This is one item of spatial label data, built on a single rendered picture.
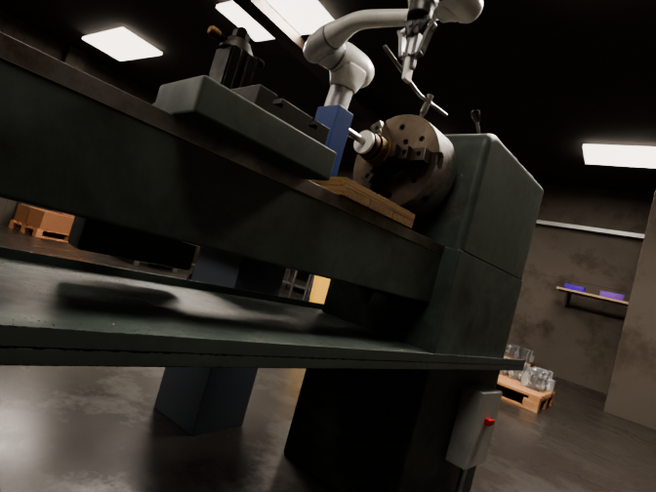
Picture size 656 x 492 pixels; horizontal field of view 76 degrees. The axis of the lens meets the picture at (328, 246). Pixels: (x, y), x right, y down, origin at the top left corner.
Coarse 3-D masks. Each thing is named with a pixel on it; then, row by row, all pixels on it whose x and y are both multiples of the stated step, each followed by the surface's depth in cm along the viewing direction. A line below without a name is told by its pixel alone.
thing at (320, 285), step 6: (318, 276) 460; (318, 282) 458; (324, 282) 454; (312, 288) 465; (318, 288) 457; (324, 288) 454; (312, 294) 462; (318, 294) 456; (324, 294) 453; (312, 300) 459; (318, 300) 455; (324, 300) 453
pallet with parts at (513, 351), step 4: (508, 348) 676; (512, 348) 668; (516, 348) 668; (520, 348) 642; (524, 348) 650; (508, 352) 675; (512, 352) 668; (516, 352) 645; (520, 352) 639; (524, 352) 635; (528, 352) 634; (532, 352) 655; (512, 356) 659; (516, 356) 644; (520, 356) 637; (524, 356) 635; (528, 356) 637; (532, 356) 653; (528, 360) 653; (532, 360) 652; (532, 364) 652
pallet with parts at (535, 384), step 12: (504, 372) 421; (516, 372) 410; (528, 372) 386; (540, 372) 378; (552, 372) 397; (504, 384) 369; (516, 384) 386; (528, 384) 380; (540, 384) 377; (552, 384) 393; (504, 396) 370; (516, 396) 387; (528, 396) 354; (540, 396) 352; (552, 396) 392; (528, 408) 353
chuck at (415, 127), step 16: (400, 128) 133; (416, 128) 129; (432, 128) 125; (400, 144) 131; (416, 144) 127; (432, 144) 123; (448, 144) 129; (448, 160) 126; (400, 176) 129; (416, 176) 125; (432, 176) 122; (448, 176) 127; (384, 192) 131; (400, 192) 127; (416, 192) 123; (432, 192) 126; (416, 208) 129
